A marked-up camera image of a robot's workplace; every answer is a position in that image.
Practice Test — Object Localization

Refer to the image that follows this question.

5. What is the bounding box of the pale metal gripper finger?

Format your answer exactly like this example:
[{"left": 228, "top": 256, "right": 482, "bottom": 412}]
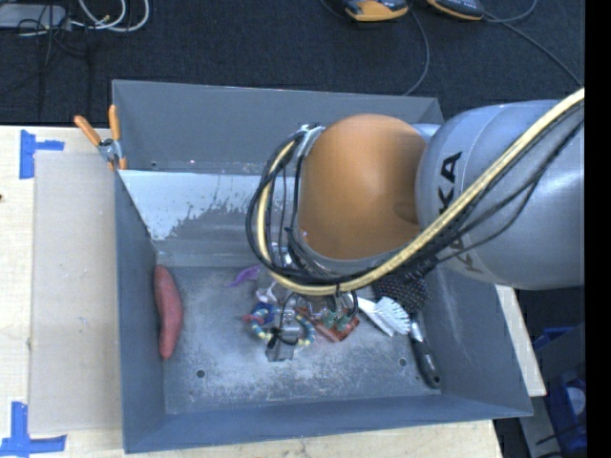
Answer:
[{"left": 264, "top": 343, "right": 295, "bottom": 364}]

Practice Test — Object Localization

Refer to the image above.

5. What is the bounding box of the small white and purple toy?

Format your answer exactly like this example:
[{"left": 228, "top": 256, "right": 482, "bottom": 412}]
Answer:
[{"left": 254, "top": 281, "right": 279, "bottom": 305}]

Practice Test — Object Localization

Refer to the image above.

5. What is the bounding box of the red-brown flat block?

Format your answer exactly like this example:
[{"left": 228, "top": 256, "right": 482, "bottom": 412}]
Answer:
[{"left": 295, "top": 304, "right": 362, "bottom": 344}]

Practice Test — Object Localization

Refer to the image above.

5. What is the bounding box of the grey metal bin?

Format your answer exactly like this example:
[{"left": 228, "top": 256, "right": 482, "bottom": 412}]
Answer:
[{"left": 110, "top": 78, "right": 535, "bottom": 455}]

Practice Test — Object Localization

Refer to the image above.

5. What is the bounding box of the purple plastic piece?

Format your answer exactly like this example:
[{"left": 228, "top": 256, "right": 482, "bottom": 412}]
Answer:
[{"left": 225, "top": 264, "right": 263, "bottom": 288}]

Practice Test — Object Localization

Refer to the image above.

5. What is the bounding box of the red-brown sweet potato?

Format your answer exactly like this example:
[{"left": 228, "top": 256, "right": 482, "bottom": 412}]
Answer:
[{"left": 153, "top": 264, "right": 185, "bottom": 362}]

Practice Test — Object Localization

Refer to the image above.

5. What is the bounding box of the multicolour bead ring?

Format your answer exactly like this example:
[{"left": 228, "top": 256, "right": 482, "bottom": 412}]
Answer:
[{"left": 244, "top": 302, "right": 318, "bottom": 349}]

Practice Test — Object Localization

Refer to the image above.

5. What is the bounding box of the white brush with black handle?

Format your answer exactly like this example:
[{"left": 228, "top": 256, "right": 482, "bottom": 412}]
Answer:
[{"left": 356, "top": 295, "right": 443, "bottom": 391}]

